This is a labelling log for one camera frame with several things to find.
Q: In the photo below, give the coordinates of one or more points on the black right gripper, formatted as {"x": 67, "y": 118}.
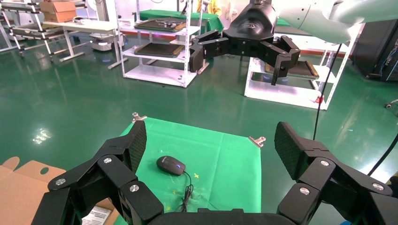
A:
{"x": 252, "y": 28}

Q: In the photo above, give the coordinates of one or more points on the green table cloth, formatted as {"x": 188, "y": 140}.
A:
{"x": 236, "y": 174}

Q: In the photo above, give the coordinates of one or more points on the white metal shelf rack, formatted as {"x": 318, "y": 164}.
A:
{"x": 280, "y": 93}
{"x": 155, "y": 74}

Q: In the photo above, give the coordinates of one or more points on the white printed paper sheet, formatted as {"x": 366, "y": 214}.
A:
{"x": 96, "y": 216}

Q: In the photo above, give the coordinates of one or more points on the black flat tray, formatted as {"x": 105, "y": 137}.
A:
{"x": 301, "y": 70}
{"x": 160, "y": 24}
{"x": 158, "y": 50}

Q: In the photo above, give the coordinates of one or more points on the black and white pipe rack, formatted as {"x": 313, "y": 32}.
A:
{"x": 18, "y": 31}

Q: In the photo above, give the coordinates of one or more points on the person in yellow jacket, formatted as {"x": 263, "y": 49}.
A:
{"x": 213, "y": 6}

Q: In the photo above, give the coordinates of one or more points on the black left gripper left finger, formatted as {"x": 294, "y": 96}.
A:
{"x": 102, "y": 180}

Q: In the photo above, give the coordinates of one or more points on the silver metal binder clip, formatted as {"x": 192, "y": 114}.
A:
{"x": 138, "y": 117}
{"x": 257, "y": 141}

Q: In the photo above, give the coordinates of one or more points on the open brown cardboard box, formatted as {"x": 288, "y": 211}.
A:
{"x": 18, "y": 192}

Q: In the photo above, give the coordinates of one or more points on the black equipment cabinet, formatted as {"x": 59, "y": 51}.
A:
{"x": 373, "y": 49}

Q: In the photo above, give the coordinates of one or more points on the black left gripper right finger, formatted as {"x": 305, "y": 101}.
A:
{"x": 323, "y": 177}

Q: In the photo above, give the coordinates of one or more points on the green covered table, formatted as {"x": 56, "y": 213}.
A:
{"x": 161, "y": 14}

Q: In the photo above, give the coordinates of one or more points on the black caster wheel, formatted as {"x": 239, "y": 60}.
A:
{"x": 388, "y": 106}

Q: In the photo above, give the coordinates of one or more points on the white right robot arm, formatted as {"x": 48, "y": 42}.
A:
{"x": 311, "y": 18}

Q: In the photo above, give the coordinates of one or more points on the white work table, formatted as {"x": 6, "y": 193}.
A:
{"x": 87, "y": 27}

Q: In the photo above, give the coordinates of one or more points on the small red item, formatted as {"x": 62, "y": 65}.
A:
{"x": 319, "y": 99}

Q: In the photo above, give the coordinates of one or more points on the closed brown cardboard box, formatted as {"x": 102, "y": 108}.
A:
{"x": 57, "y": 11}

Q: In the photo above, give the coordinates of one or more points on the white machine base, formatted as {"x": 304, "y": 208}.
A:
{"x": 104, "y": 43}

